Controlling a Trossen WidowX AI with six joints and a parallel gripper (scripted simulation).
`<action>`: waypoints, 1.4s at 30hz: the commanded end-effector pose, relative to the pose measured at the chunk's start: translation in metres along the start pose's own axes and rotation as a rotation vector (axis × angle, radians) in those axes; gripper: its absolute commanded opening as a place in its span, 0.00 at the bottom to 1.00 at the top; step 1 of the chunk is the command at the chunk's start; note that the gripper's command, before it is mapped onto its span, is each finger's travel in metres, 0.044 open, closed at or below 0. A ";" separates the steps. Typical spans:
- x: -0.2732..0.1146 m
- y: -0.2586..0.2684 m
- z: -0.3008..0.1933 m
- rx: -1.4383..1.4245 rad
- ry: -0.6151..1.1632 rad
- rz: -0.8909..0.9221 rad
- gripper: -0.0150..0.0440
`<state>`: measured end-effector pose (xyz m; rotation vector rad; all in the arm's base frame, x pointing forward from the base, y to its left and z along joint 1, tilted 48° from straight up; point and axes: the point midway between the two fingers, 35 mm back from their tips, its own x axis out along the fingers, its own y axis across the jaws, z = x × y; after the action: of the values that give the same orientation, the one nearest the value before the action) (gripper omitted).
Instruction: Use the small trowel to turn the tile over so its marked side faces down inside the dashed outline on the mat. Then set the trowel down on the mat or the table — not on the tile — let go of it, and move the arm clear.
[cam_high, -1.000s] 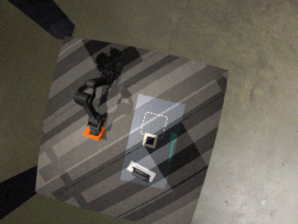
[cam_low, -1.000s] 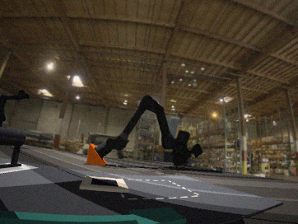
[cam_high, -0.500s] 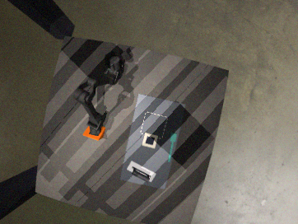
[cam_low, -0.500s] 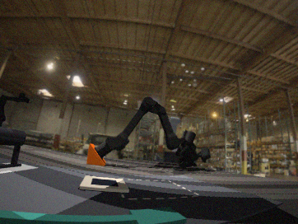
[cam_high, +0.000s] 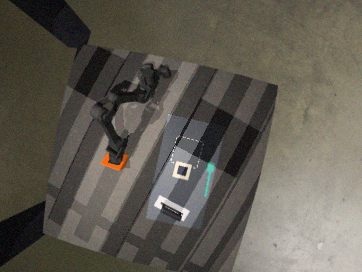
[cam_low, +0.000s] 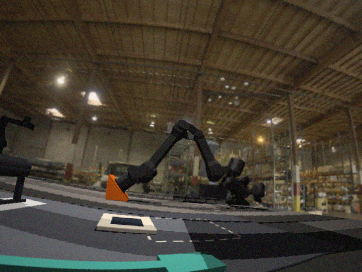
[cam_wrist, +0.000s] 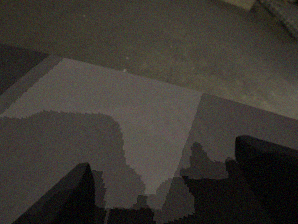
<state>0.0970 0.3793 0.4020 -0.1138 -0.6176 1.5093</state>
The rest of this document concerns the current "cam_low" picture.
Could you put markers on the cream tile with dark top panel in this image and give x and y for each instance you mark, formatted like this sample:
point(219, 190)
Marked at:
point(126, 223)

